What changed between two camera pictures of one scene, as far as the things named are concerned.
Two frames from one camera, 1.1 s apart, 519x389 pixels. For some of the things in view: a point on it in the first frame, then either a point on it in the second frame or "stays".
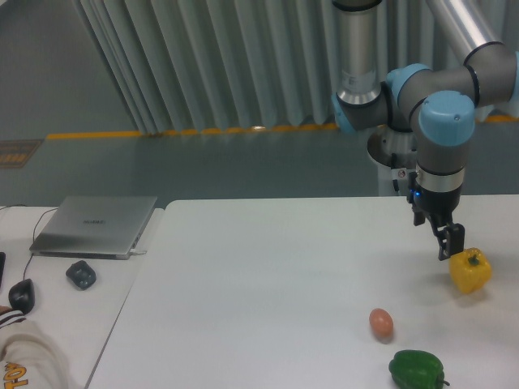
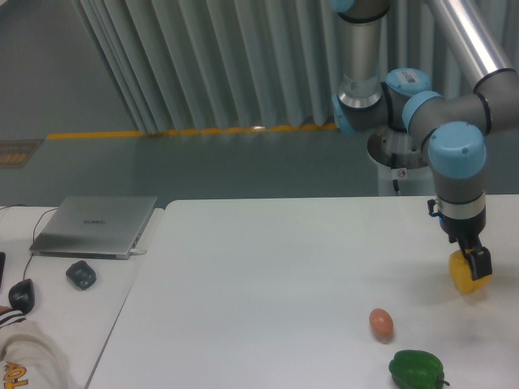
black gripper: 439,207 -> 465,232
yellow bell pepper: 470,270 stays
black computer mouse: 22,295 stays
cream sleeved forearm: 29,357 stays
